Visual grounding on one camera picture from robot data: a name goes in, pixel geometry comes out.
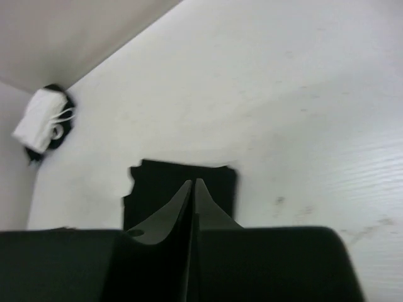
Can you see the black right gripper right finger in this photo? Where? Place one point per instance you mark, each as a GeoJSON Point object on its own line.
{"type": "Point", "coordinates": [210, 264]}

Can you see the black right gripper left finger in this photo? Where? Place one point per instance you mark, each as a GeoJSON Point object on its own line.
{"type": "Point", "coordinates": [163, 240]}

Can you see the folded white tank top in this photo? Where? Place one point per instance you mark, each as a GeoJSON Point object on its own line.
{"type": "Point", "coordinates": [33, 130]}

